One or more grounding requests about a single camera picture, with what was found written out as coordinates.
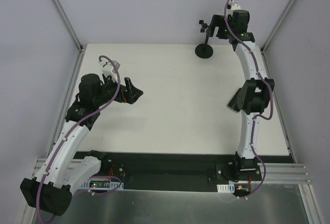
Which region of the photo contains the black phone stand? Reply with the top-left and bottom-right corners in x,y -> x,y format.
195,20 -> 213,59

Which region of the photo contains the black smartphone clear case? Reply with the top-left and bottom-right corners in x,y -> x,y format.
227,88 -> 244,113

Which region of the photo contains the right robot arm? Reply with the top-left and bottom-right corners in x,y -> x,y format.
206,4 -> 275,182

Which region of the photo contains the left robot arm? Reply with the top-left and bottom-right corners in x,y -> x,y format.
20,74 -> 143,216

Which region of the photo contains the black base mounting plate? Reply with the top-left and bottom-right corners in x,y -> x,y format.
74,151 -> 294,191

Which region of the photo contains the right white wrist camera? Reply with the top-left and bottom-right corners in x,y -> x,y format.
226,2 -> 241,11

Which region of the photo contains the left aluminium frame post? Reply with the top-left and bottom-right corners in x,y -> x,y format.
51,0 -> 83,51

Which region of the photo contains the aluminium frame post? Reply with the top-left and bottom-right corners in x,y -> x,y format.
261,0 -> 297,54
51,0 -> 83,51

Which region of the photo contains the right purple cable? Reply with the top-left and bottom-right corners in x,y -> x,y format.
223,0 -> 275,183

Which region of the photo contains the right aluminium frame post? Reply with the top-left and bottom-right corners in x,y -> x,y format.
261,0 -> 297,54

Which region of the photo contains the left white cable duct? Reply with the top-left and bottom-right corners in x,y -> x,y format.
80,180 -> 124,191

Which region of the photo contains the white cable duct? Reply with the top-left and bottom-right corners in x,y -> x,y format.
80,180 -> 124,191
217,183 -> 235,194

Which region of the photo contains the right white cable duct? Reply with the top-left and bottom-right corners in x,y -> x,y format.
217,183 -> 235,194

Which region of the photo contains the aluminium front rail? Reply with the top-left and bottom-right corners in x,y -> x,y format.
32,158 -> 311,184

